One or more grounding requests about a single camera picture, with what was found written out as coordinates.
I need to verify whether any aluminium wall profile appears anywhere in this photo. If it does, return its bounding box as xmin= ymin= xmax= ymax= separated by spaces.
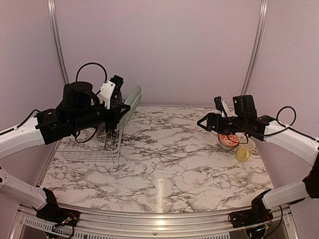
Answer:
xmin=240 ymin=0 xmax=269 ymax=95
xmin=47 ymin=0 xmax=69 ymax=84

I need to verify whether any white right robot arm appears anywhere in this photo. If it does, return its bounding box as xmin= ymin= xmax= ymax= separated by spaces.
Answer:
xmin=197 ymin=95 xmax=319 ymax=223

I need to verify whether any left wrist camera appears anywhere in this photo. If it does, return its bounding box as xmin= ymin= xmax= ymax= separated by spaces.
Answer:
xmin=97 ymin=75 xmax=124 ymax=110

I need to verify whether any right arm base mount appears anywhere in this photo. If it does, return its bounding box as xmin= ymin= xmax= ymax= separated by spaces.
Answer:
xmin=228 ymin=209 xmax=274 ymax=228

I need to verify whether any aluminium front table rail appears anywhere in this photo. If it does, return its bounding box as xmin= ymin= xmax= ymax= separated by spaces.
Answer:
xmin=14 ymin=203 xmax=300 ymax=239

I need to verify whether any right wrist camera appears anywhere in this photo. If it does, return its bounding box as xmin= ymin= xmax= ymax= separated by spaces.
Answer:
xmin=214 ymin=96 xmax=230 ymax=117

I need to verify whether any black square plate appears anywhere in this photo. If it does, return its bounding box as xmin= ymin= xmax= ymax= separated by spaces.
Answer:
xmin=115 ymin=90 xmax=122 ymax=112

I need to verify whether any left aluminium wall profile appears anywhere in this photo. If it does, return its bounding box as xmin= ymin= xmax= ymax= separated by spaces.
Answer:
xmin=47 ymin=0 xmax=69 ymax=84

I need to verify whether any red patterned white bowl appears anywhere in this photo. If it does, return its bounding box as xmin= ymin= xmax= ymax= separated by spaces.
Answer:
xmin=218 ymin=134 xmax=240 ymax=151

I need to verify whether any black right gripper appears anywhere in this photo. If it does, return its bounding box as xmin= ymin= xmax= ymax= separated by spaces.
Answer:
xmin=197 ymin=113 xmax=247 ymax=135

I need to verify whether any pale green round plate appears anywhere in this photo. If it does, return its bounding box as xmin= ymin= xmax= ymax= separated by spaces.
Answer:
xmin=115 ymin=85 xmax=142 ymax=131

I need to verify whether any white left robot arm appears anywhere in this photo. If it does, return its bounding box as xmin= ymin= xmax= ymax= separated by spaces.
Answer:
xmin=0 ymin=80 xmax=131 ymax=159

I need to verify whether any right aluminium wall profile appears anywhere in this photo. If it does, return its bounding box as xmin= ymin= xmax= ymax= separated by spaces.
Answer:
xmin=240 ymin=0 xmax=269 ymax=95

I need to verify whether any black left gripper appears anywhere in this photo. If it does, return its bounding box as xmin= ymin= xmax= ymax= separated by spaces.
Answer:
xmin=71 ymin=98 xmax=130 ymax=132

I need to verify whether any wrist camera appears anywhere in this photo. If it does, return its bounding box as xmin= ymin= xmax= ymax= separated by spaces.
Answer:
xmin=97 ymin=75 xmax=124 ymax=110
xmin=214 ymin=96 xmax=230 ymax=117

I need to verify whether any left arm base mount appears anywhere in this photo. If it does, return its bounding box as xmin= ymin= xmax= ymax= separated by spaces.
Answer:
xmin=36 ymin=208 xmax=80 ymax=227

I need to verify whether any yellow ceramic mug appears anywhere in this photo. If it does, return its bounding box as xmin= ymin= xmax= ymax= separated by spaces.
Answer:
xmin=236 ymin=138 xmax=256 ymax=162

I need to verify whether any white wire dish rack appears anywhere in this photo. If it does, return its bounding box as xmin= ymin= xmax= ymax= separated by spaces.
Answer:
xmin=55 ymin=126 xmax=123 ymax=162

